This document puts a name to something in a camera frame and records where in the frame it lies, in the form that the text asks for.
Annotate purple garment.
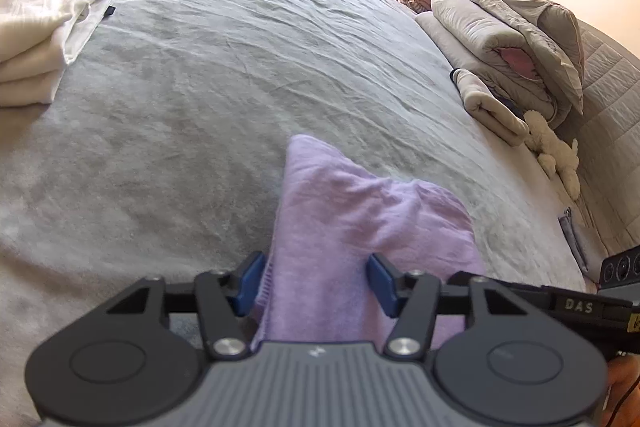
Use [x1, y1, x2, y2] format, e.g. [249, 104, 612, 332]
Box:
[252, 134, 485, 348]

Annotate white folded clothes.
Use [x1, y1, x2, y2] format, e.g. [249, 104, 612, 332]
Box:
[1, 0, 114, 107]

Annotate right hand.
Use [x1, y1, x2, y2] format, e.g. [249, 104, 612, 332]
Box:
[600, 355, 640, 427]

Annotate folded grey cloth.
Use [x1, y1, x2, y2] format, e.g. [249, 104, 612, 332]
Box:
[558, 207, 588, 274]

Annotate grey bed sheet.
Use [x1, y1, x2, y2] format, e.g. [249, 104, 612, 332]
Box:
[1, 0, 585, 426]

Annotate white plush toy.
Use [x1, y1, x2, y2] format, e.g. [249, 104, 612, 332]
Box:
[524, 110, 580, 200]

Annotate quilted grey headboard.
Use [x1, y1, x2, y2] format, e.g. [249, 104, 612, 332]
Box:
[559, 22, 640, 255]

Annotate folded cream towel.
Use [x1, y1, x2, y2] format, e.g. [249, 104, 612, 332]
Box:
[450, 68, 529, 146]

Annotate folded grey duvet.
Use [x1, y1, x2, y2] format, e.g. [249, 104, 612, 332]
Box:
[416, 0, 574, 128]

